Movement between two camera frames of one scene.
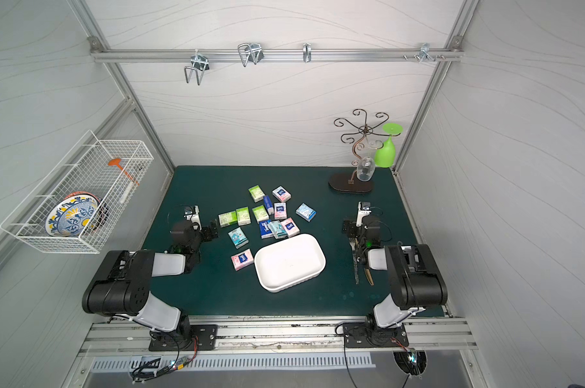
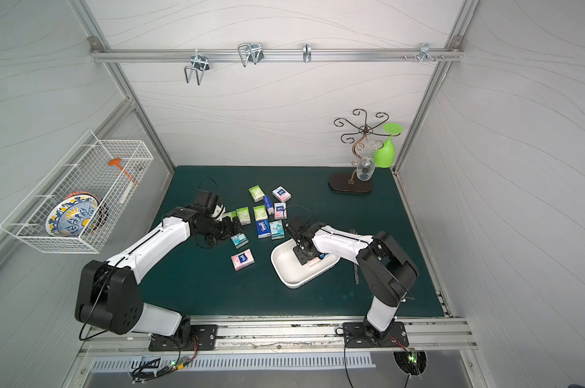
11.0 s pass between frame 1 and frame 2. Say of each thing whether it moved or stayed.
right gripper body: moved
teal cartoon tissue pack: stayed
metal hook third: stayed
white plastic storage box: moved
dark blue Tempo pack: stayed
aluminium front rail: stayed
